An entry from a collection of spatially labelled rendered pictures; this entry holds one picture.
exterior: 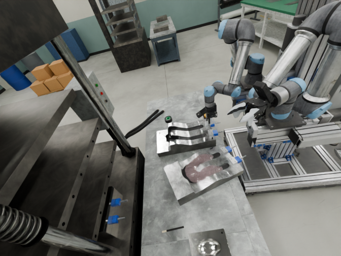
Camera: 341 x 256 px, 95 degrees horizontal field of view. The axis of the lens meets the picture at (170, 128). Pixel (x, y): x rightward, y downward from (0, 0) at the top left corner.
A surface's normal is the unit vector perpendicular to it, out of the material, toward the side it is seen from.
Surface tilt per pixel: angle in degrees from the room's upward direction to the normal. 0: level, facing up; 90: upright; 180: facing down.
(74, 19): 90
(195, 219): 0
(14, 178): 90
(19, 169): 90
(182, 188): 0
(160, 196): 0
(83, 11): 90
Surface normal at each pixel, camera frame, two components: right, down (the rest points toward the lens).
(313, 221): -0.21, -0.69
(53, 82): 0.20, 0.67
